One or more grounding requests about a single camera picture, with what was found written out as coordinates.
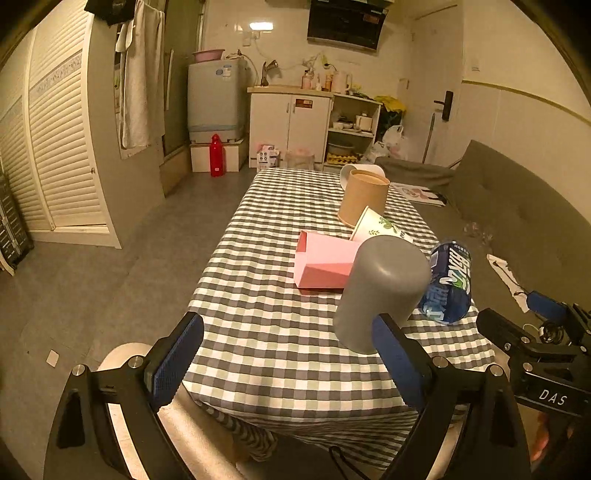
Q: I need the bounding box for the pink cardboard box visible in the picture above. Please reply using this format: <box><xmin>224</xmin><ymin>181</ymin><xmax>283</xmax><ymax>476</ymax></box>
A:
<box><xmin>294</xmin><ymin>230</ymin><xmax>362</xmax><ymax>295</ymax></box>

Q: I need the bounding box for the yellow cloth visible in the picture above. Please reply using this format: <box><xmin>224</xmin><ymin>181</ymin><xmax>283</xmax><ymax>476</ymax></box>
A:
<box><xmin>374</xmin><ymin>94</ymin><xmax>408</xmax><ymax>114</ymax></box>

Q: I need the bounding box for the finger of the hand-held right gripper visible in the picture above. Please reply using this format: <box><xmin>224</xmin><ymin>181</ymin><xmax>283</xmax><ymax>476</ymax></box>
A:
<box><xmin>527</xmin><ymin>290</ymin><xmax>591</xmax><ymax>356</ymax></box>
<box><xmin>476</xmin><ymin>308</ymin><xmax>539</xmax><ymax>358</ymax></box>

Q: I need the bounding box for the black cable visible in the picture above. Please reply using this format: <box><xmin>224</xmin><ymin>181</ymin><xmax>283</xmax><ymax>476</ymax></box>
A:
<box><xmin>329</xmin><ymin>445</ymin><xmax>372</xmax><ymax>480</ymax></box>

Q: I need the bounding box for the printed paper sheet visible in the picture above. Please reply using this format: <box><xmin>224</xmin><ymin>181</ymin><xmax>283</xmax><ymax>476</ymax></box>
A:
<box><xmin>392</xmin><ymin>182</ymin><xmax>448</xmax><ymax>206</ymax></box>

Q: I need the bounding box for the clear plastic container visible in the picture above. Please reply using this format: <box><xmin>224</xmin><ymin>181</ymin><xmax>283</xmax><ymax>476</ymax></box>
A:
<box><xmin>284</xmin><ymin>148</ymin><xmax>316</xmax><ymax>171</ymax></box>

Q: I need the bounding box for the bronze faucet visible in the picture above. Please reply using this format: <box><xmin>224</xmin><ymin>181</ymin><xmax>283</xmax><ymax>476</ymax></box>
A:
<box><xmin>259</xmin><ymin>59</ymin><xmax>281</xmax><ymax>88</ymax></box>

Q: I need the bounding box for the black range hood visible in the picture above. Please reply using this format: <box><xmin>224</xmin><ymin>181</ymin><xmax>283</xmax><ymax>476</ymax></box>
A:
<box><xmin>307</xmin><ymin>0</ymin><xmax>389</xmax><ymax>51</ymax></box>

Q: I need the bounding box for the white printed carton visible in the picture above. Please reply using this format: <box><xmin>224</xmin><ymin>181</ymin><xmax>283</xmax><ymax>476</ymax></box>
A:
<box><xmin>255</xmin><ymin>143</ymin><xmax>281</xmax><ymax>169</ymax></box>

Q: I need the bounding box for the white door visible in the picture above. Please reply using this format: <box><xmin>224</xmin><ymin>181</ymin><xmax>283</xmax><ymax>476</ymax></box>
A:
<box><xmin>406</xmin><ymin>8</ymin><xmax>465</xmax><ymax>163</ymax></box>

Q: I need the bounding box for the black door handle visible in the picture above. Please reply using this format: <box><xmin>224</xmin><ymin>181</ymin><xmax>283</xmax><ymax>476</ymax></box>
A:
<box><xmin>433</xmin><ymin>90</ymin><xmax>454</xmax><ymax>122</ymax></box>

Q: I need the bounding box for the grey cup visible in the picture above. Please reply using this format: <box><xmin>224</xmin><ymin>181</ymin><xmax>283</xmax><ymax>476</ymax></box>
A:
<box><xmin>333</xmin><ymin>235</ymin><xmax>431</xmax><ymax>354</ymax></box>

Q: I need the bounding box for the white kitchen cabinet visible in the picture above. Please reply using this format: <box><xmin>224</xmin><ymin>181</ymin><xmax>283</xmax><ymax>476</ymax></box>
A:
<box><xmin>247</xmin><ymin>86</ymin><xmax>334</xmax><ymax>169</ymax></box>

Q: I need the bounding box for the red bottle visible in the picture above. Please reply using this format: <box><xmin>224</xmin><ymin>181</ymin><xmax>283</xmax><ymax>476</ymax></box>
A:
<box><xmin>209</xmin><ymin>133</ymin><xmax>225</xmax><ymax>178</ymax></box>

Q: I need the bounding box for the white open shelf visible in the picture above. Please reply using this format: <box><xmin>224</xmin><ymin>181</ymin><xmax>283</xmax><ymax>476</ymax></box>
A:
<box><xmin>324</xmin><ymin>92</ymin><xmax>382</xmax><ymax>168</ymax></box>

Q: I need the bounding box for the white leaf print paper cup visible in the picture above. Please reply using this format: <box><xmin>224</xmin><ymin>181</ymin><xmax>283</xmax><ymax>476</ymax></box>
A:
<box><xmin>349</xmin><ymin>205</ymin><xmax>415</xmax><ymax>244</ymax></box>

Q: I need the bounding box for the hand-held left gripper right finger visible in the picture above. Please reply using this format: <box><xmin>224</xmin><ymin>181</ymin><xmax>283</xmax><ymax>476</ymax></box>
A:
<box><xmin>372</xmin><ymin>313</ymin><xmax>532</xmax><ymax>480</ymax></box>

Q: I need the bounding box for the white round stool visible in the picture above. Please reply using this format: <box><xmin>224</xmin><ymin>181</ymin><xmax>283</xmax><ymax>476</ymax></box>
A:
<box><xmin>96</xmin><ymin>340</ymin><xmax>278</xmax><ymax>480</ymax></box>

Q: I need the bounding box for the white plastic bag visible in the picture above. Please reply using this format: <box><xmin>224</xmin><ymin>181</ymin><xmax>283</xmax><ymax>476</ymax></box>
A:
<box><xmin>369</xmin><ymin>124</ymin><xmax>410</xmax><ymax>161</ymax></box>

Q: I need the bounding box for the dark hanging cloth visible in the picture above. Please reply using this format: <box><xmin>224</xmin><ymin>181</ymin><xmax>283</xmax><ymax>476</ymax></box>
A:
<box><xmin>84</xmin><ymin>0</ymin><xmax>138</xmax><ymax>27</ymax></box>

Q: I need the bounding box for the brown paper tub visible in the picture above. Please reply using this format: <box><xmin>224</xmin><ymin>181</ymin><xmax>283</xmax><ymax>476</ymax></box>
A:
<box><xmin>337</xmin><ymin>169</ymin><xmax>391</xmax><ymax>228</ymax></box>

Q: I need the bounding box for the white louvred wardrobe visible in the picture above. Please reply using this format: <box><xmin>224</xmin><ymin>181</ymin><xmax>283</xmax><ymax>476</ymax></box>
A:
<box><xmin>0</xmin><ymin>0</ymin><xmax>124</xmax><ymax>251</ymax></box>

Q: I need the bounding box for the grey washing machine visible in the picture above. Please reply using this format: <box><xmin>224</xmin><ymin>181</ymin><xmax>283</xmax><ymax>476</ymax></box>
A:
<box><xmin>187</xmin><ymin>58</ymin><xmax>250</xmax><ymax>144</ymax></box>

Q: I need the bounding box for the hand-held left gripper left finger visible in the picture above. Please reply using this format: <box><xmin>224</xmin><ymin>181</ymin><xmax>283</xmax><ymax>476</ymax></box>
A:
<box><xmin>44</xmin><ymin>311</ymin><xmax>206</xmax><ymax>480</ymax></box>

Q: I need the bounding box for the white washing machine stand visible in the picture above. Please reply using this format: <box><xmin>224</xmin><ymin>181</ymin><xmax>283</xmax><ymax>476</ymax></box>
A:
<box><xmin>189</xmin><ymin>137</ymin><xmax>249</xmax><ymax>173</ymax></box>

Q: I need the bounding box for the white cloth with black cord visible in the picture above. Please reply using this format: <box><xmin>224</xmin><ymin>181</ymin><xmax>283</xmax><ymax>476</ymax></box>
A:
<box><xmin>486</xmin><ymin>253</ymin><xmax>532</xmax><ymax>311</ymax></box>

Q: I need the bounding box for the grey sofa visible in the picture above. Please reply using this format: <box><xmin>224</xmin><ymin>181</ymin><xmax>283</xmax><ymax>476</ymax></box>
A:
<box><xmin>374</xmin><ymin>138</ymin><xmax>591</xmax><ymax>370</ymax></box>

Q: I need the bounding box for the grey checked tablecloth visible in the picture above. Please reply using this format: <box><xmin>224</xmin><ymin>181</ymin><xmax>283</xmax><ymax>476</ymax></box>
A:
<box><xmin>181</xmin><ymin>167</ymin><xmax>497</xmax><ymax>462</ymax></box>

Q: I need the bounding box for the blue drink can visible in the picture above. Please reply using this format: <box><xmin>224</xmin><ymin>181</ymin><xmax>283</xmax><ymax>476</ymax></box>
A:
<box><xmin>418</xmin><ymin>239</ymin><xmax>475</xmax><ymax>324</ymax></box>

